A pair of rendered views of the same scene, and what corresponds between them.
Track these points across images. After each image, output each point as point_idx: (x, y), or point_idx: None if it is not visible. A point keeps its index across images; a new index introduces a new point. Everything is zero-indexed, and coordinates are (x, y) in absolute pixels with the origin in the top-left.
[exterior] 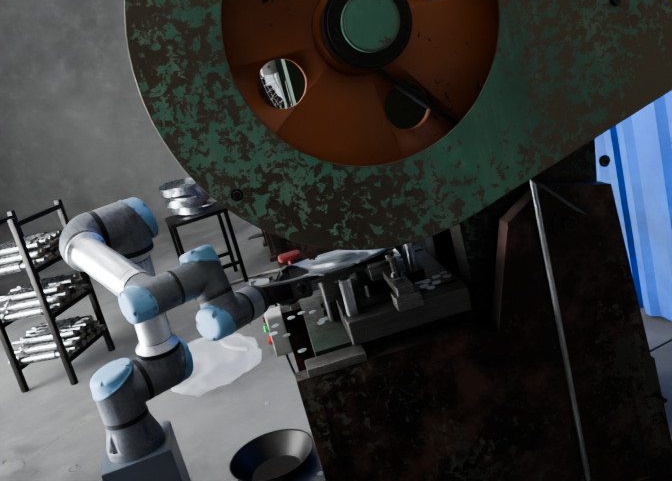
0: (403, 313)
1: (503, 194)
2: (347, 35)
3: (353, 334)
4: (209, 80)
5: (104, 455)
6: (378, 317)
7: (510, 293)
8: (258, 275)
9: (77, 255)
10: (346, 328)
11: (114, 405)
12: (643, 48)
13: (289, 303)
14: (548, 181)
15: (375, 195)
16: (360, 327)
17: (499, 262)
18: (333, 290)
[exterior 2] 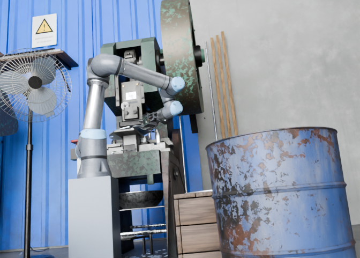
0: (169, 147)
1: (202, 112)
2: (203, 54)
3: (165, 146)
4: (192, 41)
5: (85, 178)
6: (167, 145)
7: (179, 154)
8: (144, 115)
9: (129, 63)
10: (154, 149)
11: (105, 144)
12: (202, 100)
13: (155, 127)
14: (171, 131)
15: (199, 93)
16: (166, 145)
17: (175, 145)
18: (138, 140)
